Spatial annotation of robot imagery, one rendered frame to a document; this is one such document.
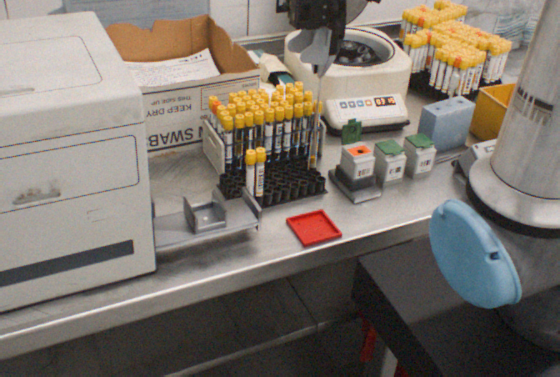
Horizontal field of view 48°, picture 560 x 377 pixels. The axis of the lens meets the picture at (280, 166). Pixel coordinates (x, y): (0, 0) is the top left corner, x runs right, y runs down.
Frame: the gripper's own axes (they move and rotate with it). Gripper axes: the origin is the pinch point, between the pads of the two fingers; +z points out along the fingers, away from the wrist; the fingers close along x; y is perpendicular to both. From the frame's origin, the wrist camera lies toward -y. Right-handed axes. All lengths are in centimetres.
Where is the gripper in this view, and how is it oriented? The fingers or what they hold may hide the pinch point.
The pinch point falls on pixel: (322, 67)
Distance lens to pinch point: 101.8
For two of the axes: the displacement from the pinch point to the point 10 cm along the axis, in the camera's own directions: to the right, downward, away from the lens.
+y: -9.0, 2.0, -3.9
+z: -0.6, 8.2, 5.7
